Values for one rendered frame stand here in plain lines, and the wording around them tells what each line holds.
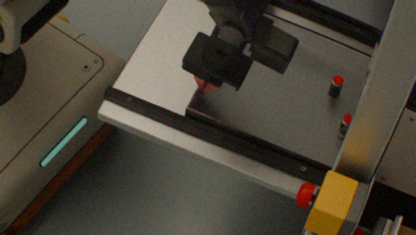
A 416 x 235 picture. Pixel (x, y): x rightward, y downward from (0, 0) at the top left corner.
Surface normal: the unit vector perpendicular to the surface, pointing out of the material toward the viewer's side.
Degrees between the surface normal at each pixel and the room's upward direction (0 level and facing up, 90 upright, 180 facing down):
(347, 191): 0
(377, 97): 90
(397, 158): 90
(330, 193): 0
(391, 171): 90
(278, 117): 0
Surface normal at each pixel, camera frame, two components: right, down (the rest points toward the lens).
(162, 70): 0.11, -0.57
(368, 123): -0.38, 0.73
